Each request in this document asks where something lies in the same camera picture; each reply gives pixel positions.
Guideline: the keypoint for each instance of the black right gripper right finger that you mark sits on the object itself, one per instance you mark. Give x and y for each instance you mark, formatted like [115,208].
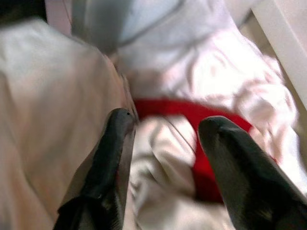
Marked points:
[242,172]

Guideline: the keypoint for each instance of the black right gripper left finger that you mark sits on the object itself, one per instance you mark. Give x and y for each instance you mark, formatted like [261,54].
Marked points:
[105,165]

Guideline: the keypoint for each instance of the beige cloth garment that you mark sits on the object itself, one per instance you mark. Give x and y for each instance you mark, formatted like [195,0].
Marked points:
[52,115]

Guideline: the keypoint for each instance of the red laundry basket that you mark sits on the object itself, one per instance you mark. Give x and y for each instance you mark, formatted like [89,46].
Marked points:
[206,172]

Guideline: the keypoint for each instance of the white pink garment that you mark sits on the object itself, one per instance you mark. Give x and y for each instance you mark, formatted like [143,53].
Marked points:
[216,69]

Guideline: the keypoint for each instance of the white furniture panel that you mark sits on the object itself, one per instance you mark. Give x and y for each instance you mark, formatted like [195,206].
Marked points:
[283,36]

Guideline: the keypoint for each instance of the light blue garment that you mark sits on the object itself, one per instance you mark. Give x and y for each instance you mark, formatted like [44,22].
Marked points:
[115,21]

